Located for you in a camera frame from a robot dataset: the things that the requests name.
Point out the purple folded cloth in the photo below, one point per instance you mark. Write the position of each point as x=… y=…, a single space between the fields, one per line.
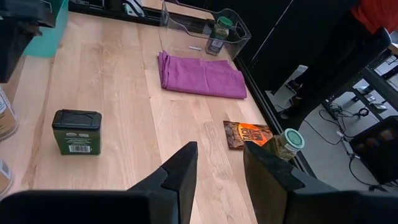
x=202 y=77

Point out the orange taco mix packet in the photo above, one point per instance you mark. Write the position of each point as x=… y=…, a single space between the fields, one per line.
x=248 y=132

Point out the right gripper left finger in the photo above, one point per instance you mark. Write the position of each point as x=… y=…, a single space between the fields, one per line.
x=174 y=186

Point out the small white device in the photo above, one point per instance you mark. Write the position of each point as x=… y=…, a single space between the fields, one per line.
x=133 y=8

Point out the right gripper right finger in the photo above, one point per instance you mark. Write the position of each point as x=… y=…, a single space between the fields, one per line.
x=270 y=186

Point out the clear plastic bin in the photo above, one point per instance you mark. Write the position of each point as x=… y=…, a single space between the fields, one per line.
x=239 y=43

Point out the green spice tin black lid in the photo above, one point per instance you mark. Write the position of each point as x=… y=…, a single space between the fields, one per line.
x=77 y=140

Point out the person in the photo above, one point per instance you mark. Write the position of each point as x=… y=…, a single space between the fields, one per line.
x=335 y=46

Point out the black desk frame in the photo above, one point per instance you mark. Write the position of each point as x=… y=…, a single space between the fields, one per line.
x=377 y=82

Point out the teal plastic bin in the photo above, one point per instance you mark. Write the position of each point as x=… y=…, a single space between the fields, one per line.
x=49 y=37

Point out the furikake seasoning jar tan lid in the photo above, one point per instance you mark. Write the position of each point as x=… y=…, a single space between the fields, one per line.
x=6 y=115

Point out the green lid spice jar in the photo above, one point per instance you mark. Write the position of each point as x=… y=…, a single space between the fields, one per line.
x=219 y=34
x=289 y=143

